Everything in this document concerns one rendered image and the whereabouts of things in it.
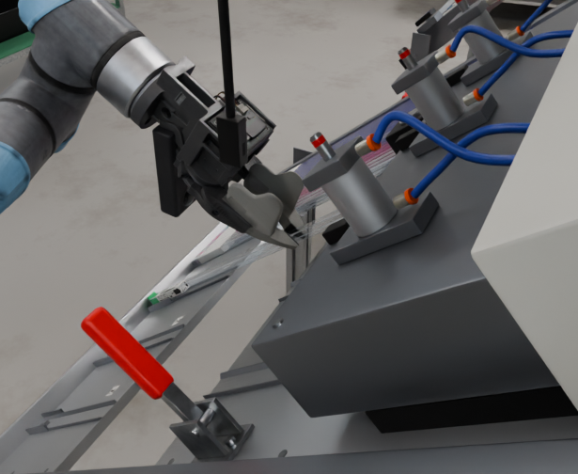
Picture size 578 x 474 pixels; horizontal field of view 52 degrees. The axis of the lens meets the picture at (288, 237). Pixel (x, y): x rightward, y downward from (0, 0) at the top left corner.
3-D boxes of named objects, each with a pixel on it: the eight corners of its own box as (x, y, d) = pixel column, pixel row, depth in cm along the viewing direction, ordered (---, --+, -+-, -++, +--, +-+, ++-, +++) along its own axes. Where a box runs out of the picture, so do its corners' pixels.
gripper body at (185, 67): (243, 165, 55) (147, 74, 54) (208, 212, 61) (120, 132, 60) (283, 129, 60) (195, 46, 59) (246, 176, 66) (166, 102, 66)
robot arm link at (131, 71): (88, 103, 60) (140, 74, 66) (121, 134, 61) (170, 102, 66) (107, 52, 55) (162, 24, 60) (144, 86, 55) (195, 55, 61)
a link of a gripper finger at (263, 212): (305, 240, 56) (237, 171, 56) (276, 267, 61) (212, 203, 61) (321, 224, 58) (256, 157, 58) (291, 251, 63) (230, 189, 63)
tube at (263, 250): (153, 306, 83) (148, 299, 83) (160, 299, 84) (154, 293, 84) (461, 171, 48) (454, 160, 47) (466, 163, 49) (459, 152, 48)
